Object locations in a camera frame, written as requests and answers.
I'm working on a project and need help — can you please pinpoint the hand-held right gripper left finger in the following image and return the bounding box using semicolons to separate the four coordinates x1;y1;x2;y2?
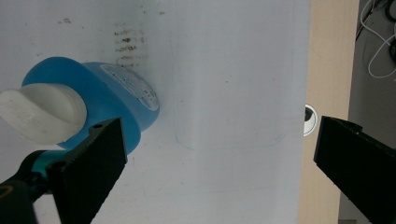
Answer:
46;117;129;224

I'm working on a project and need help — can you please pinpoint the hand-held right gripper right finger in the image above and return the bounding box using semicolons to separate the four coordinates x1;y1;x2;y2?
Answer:
313;115;396;224

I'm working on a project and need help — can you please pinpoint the white bottle cap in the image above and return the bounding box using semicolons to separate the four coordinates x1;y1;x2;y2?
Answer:
0;83;88;147

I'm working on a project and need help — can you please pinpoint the blue plastic bottle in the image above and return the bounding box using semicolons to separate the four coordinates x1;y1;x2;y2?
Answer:
21;56;161;156

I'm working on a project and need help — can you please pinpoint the white table mat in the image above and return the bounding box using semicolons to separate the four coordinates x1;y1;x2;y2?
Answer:
0;0;312;224

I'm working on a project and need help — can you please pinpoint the round cable grommet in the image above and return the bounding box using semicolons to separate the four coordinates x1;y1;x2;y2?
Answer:
303;104;319;138

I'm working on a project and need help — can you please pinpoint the white cable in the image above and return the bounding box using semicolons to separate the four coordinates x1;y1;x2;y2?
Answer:
360;0;396;79

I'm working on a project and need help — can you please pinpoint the black cable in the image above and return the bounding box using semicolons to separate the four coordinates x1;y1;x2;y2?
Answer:
384;0;396;23

